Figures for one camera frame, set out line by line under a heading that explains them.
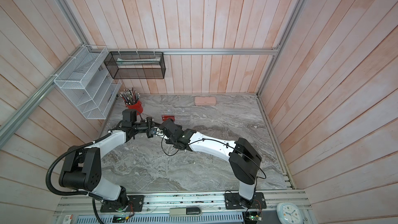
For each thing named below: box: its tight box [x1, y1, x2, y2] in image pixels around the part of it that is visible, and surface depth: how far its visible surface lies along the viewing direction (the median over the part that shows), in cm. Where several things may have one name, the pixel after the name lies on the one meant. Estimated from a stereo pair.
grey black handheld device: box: [169, 207, 203, 217], surface depth 70 cm
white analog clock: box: [276, 202, 304, 224], surface depth 70 cm
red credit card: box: [161, 115, 176, 123], surface depth 103 cm
